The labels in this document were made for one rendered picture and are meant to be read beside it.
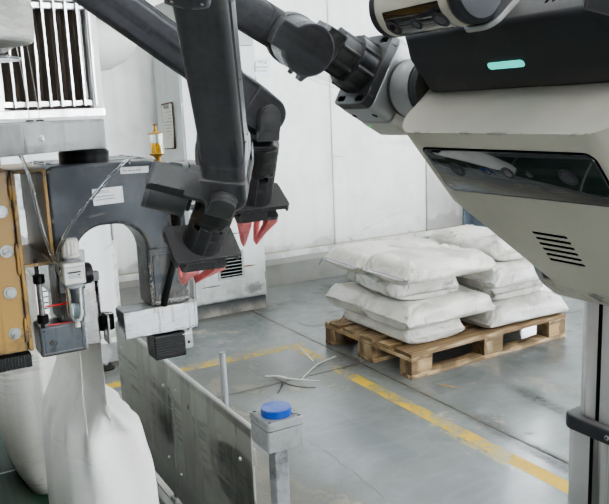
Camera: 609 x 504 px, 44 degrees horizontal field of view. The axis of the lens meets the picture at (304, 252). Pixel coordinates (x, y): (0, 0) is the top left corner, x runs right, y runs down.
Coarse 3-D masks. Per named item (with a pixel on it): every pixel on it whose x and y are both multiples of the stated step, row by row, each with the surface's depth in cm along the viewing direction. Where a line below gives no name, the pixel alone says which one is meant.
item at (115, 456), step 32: (96, 352) 144; (64, 384) 163; (96, 384) 147; (64, 416) 154; (96, 416) 145; (128, 416) 150; (64, 448) 148; (96, 448) 143; (128, 448) 146; (64, 480) 152; (96, 480) 143; (128, 480) 146
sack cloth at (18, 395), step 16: (32, 288) 200; (32, 304) 201; (32, 320) 200; (32, 352) 205; (32, 368) 206; (48, 368) 208; (0, 384) 209; (16, 384) 206; (32, 384) 207; (0, 400) 211; (16, 400) 207; (32, 400) 208; (0, 416) 213; (16, 416) 208; (32, 416) 208; (16, 432) 209; (32, 432) 209; (16, 448) 210; (32, 448) 209; (16, 464) 212; (32, 464) 210; (32, 480) 210
